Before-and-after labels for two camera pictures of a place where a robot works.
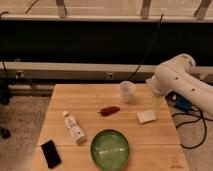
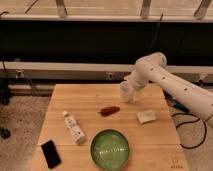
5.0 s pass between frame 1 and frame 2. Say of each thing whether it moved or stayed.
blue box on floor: stayed
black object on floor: stayed
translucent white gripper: moved
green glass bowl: stayed
